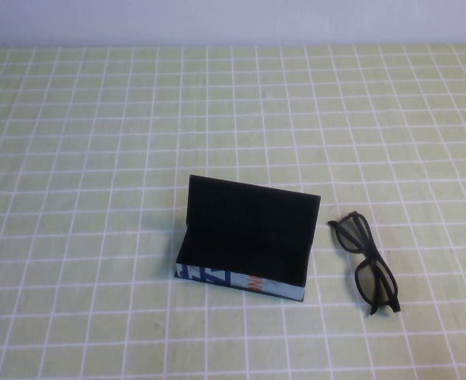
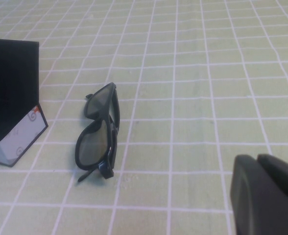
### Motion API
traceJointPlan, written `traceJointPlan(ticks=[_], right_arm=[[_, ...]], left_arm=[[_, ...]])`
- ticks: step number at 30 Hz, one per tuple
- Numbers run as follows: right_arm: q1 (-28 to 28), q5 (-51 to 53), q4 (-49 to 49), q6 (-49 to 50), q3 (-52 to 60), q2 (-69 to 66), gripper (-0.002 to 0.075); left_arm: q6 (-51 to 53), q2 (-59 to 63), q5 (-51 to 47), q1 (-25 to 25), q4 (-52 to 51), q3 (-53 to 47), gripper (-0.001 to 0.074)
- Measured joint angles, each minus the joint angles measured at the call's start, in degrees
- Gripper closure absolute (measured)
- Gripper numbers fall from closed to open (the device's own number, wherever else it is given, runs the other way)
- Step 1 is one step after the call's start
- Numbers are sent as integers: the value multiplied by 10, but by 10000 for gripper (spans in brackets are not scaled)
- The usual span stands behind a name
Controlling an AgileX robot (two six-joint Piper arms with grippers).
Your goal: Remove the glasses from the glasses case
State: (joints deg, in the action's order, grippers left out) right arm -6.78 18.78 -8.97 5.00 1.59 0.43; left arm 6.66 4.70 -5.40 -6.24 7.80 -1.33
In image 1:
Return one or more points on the green checked tablecloth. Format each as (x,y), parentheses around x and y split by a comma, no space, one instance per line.
(98,324)

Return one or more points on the black framed glasses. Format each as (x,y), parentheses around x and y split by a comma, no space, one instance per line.
(350,237)

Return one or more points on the black glasses case printed side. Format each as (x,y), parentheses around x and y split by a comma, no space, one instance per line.
(249,225)

